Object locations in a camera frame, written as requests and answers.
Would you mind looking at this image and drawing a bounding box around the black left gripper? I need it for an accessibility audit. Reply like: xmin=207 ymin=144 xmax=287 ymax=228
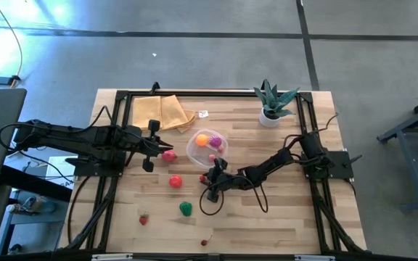
xmin=136 ymin=119 xmax=174 ymax=173

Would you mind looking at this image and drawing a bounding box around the white metal bracket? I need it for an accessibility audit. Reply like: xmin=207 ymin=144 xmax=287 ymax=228
xmin=294 ymin=254 xmax=337 ymax=261
xmin=91 ymin=253 xmax=134 ymax=261

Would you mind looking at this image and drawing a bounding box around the purple toy cabbage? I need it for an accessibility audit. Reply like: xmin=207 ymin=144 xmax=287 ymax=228
xmin=208 ymin=135 xmax=224 ymax=149

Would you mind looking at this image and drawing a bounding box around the red toy tomato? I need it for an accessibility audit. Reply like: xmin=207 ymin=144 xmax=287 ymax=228
xmin=168 ymin=175 xmax=184 ymax=189

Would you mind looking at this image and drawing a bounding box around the red split toy apple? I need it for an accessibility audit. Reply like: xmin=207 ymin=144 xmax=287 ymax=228
xmin=161 ymin=149 xmax=178 ymax=163

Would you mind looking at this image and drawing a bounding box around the green toy bell pepper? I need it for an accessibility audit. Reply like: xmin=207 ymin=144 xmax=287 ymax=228
xmin=179 ymin=201 xmax=193 ymax=218

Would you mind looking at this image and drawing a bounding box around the black desk beam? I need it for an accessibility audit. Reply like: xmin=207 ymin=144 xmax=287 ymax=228
xmin=0 ymin=165 xmax=74 ymax=203

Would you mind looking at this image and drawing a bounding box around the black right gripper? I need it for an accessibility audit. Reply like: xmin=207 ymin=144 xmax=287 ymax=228
xmin=200 ymin=158 xmax=239 ymax=203

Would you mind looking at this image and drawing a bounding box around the blue-grey shelf cart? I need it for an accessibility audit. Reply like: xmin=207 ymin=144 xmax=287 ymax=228
xmin=0 ymin=188 xmax=68 ymax=257

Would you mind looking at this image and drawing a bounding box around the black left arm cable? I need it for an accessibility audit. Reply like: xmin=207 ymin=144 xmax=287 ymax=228
xmin=0 ymin=104 xmax=118 ymax=153

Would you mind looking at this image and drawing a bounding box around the black aluminium table frame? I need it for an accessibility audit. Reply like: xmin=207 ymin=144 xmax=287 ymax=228
xmin=63 ymin=88 xmax=368 ymax=254

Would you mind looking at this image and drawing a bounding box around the clear plastic tupperware container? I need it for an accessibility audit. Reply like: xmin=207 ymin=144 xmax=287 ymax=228
xmin=186 ymin=128 xmax=229 ymax=170

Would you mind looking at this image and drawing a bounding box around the yellow floor cable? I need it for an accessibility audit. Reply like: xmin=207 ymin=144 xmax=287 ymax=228
xmin=0 ymin=0 xmax=23 ymax=88

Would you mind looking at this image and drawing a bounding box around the green plant in white pot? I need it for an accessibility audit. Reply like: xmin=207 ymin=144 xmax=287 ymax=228
xmin=253 ymin=78 xmax=300 ymax=128

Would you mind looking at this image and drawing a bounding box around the white cardboard box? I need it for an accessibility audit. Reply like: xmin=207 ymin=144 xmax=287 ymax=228
xmin=45 ymin=155 xmax=76 ymax=189

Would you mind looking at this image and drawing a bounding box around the yellow folded cloth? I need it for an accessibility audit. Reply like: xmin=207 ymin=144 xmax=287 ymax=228
xmin=131 ymin=94 xmax=197 ymax=134

